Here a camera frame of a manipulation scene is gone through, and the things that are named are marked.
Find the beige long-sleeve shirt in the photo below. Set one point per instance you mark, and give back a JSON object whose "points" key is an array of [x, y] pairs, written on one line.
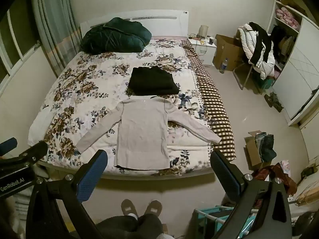
{"points": [[142, 134]]}

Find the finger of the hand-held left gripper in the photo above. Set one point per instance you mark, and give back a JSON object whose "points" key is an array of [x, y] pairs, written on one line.
{"points": [[31, 151], [7, 145]]}

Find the hanging clothes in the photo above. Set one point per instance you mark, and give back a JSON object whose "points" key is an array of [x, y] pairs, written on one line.
{"points": [[282, 41]]}

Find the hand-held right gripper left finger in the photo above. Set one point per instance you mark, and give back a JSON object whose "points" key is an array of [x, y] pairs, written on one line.
{"points": [[91, 179]]}

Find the white nightstand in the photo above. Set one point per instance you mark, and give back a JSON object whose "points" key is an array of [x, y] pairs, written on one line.
{"points": [[208, 52]]}

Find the white wardrobe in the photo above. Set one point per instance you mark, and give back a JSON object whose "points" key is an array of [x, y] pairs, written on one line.
{"points": [[299, 64]]}

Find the brown checkered blanket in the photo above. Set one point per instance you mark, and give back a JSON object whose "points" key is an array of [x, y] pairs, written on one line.
{"points": [[214, 99]]}

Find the large cardboard box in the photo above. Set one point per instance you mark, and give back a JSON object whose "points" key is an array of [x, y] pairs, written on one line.
{"points": [[228, 49]]}

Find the folded black garment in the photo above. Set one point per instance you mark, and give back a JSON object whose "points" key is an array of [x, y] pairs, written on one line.
{"points": [[152, 81]]}

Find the metal folding chair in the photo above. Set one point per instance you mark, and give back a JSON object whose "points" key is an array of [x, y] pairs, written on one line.
{"points": [[243, 76]]}

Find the teal laundry rack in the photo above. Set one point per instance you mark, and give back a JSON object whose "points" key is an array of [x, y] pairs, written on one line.
{"points": [[214, 216]]}

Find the window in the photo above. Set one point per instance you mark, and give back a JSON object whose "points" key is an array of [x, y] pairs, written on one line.
{"points": [[17, 44]]}

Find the brown slipper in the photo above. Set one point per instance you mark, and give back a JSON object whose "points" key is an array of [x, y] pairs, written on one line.
{"points": [[153, 207], [129, 207]]}

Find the white bed headboard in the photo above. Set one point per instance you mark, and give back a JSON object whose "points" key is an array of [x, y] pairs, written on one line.
{"points": [[164, 22]]}

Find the camouflage shoes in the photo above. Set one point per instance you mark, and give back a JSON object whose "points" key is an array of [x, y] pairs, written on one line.
{"points": [[274, 102]]}

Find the floral blanket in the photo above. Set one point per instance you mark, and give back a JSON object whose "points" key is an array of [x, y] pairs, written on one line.
{"points": [[87, 89]]}

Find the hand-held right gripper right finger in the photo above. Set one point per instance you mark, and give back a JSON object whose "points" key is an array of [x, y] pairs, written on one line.
{"points": [[224, 179]]}

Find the chair with piled jackets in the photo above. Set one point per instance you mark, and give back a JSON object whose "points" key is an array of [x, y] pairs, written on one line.
{"points": [[266, 64]]}

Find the dark green quilt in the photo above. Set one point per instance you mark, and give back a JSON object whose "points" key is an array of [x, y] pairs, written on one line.
{"points": [[114, 36]]}

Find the dark cup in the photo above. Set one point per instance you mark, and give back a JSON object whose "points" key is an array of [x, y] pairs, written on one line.
{"points": [[212, 40]]}

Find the pink folded bedding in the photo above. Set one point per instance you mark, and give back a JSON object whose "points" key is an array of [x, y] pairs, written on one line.
{"points": [[286, 17]]}

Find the green curtain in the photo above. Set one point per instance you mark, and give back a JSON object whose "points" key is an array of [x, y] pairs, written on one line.
{"points": [[53, 22]]}

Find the dark folded clothes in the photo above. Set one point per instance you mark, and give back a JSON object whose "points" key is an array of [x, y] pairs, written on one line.
{"points": [[266, 147]]}

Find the black striped jacket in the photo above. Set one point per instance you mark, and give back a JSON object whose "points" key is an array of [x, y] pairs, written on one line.
{"points": [[261, 44]]}

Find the person's legs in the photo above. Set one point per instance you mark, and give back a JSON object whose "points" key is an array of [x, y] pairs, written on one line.
{"points": [[129, 227]]}

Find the small cardboard box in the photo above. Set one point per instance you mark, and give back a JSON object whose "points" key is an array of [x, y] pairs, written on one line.
{"points": [[251, 151]]}

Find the red-brown clothes pile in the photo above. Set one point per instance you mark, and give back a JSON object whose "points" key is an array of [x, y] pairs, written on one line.
{"points": [[276, 174]]}

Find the plastic water bottle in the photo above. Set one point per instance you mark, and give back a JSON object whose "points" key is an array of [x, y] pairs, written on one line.
{"points": [[223, 66]]}

